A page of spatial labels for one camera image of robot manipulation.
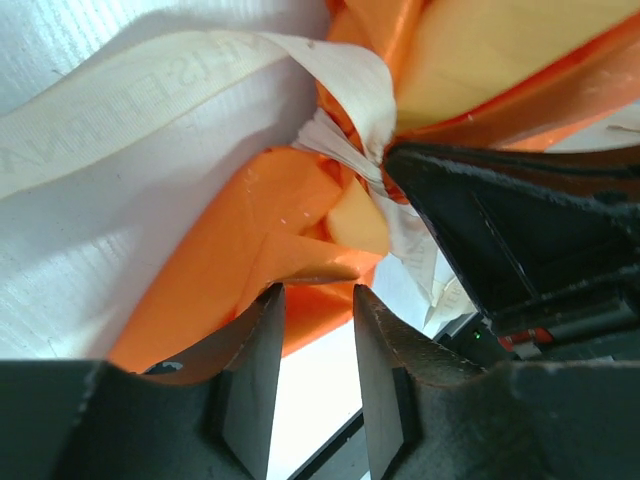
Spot orange wrapping paper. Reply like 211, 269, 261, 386
107, 0, 640, 374

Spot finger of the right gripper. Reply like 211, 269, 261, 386
384, 142, 639, 319

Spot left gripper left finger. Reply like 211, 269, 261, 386
144, 283, 285, 479

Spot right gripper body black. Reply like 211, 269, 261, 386
435, 284, 639, 368

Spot cream ribbon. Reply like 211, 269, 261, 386
1, 30, 474, 325

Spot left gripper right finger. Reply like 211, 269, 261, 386
353, 285, 483, 479

